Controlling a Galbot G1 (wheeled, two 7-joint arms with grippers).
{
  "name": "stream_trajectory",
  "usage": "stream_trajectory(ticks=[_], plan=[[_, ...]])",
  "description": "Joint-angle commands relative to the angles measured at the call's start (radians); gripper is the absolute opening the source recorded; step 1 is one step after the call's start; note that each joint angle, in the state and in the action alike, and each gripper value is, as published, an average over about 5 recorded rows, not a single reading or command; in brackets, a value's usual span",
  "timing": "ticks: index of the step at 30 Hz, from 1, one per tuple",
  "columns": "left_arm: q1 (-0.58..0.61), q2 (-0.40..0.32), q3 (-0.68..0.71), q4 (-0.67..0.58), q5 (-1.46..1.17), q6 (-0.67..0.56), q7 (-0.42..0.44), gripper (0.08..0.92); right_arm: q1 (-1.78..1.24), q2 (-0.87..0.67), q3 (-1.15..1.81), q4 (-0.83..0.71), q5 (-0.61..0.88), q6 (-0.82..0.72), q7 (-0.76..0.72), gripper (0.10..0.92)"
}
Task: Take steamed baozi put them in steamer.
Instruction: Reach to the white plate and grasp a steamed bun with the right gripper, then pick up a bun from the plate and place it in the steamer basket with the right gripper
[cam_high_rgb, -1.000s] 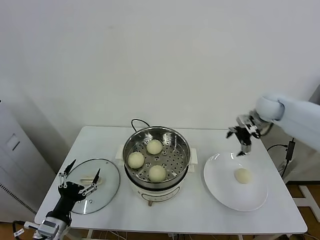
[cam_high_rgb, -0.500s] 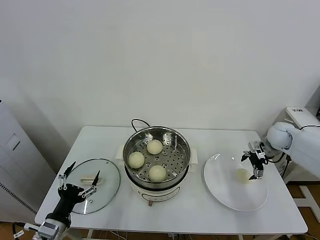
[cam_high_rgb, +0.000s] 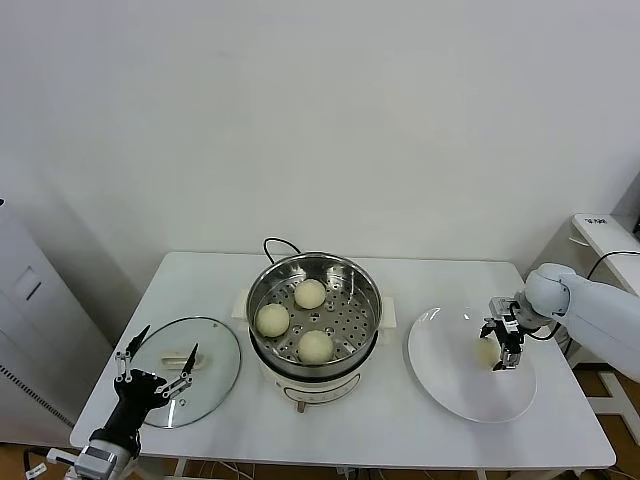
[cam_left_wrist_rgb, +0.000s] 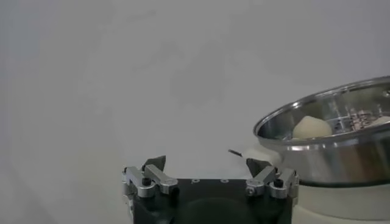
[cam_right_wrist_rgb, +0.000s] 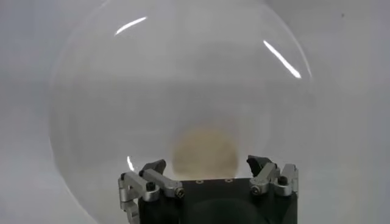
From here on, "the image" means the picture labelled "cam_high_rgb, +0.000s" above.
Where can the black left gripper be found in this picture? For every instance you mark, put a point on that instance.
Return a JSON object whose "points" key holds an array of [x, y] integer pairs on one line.
{"points": [[132, 400]]}

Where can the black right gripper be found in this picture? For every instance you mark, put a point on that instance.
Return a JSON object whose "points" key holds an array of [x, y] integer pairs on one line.
{"points": [[511, 336]]}

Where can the white steamed baozi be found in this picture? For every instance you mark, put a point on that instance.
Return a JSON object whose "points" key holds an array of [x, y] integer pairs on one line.
{"points": [[309, 293], [315, 346], [486, 352], [272, 320]]}

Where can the round glass pot lid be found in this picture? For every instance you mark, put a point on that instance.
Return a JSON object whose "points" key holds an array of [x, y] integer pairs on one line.
{"points": [[215, 360]]}

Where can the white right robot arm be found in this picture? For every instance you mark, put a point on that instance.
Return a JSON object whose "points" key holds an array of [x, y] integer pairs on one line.
{"points": [[600, 310]]}

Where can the stainless steel steamer basket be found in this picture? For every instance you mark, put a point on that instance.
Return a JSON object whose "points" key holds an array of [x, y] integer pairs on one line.
{"points": [[350, 310]]}

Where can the large white round plate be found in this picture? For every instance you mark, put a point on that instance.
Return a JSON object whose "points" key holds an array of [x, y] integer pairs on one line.
{"points": [[440, 370]]}

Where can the white side desk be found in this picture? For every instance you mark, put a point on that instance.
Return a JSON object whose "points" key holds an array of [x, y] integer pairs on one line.
{"points": [[555, 250]]}

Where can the grey metal cabinet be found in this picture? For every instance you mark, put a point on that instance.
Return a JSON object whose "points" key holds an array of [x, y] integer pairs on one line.
{"points": [[30, 325]]}

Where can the small printed desk label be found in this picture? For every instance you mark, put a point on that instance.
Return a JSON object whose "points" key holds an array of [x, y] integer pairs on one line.
{"points": [[596, 220]]}

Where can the white electric cooker base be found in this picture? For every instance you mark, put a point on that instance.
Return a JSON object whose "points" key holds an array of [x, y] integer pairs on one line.
{"points": [[320, 385]]}

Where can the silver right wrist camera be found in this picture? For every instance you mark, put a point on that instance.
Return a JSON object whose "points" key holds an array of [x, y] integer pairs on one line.
{"points": [[501, 305]]}

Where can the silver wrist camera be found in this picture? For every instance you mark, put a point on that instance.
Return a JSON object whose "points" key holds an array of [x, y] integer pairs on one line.
{"points": [[501, 305], [95, 460]]}

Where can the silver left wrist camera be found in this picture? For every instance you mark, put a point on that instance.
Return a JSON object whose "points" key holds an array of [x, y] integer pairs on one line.
{"points": [[95, 460]]}

